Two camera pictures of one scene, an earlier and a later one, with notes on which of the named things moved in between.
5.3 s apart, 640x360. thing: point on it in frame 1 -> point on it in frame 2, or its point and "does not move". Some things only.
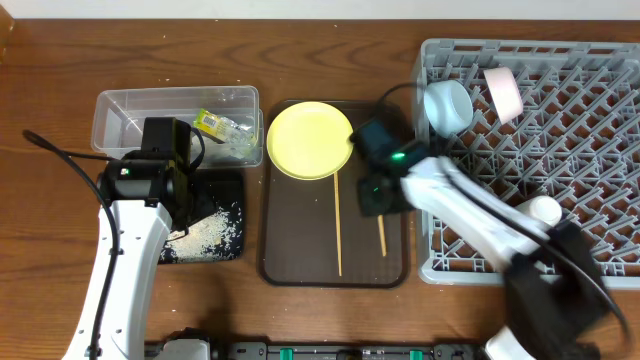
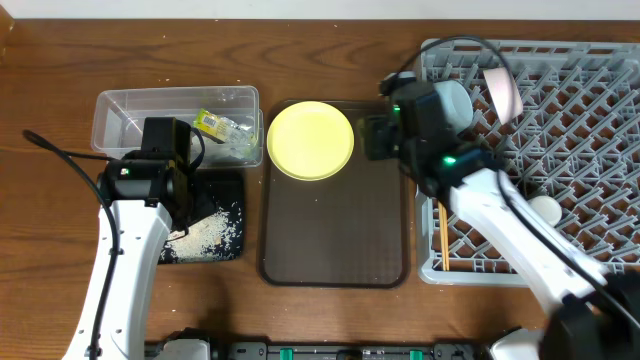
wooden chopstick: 338,222 -> 443,218
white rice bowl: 505,92 does not move
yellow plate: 310,140 does not move
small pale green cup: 546,209 does not move
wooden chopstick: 381,224 -> 446,237
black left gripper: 188,181 does not move
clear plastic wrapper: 239,146 does not move
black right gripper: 368,204 -> 370,134
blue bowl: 448,106 does not move
